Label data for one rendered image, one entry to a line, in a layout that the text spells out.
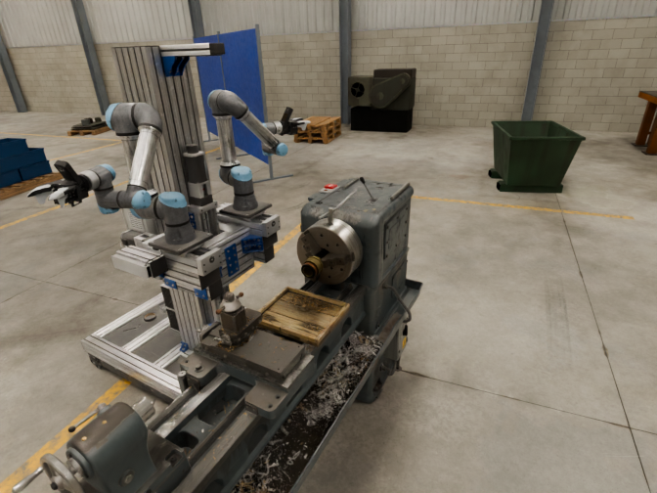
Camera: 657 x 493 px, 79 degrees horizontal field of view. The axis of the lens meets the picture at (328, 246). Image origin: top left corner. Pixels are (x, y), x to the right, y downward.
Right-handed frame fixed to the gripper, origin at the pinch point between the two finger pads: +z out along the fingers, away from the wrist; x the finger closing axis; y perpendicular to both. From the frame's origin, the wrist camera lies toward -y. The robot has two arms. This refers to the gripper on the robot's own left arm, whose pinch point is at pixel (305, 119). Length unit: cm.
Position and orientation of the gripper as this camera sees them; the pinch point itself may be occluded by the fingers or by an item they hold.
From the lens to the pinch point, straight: 273.2
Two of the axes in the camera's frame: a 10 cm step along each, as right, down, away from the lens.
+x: 6.2, 4.5, -6.4
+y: -0.5, 8.4, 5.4
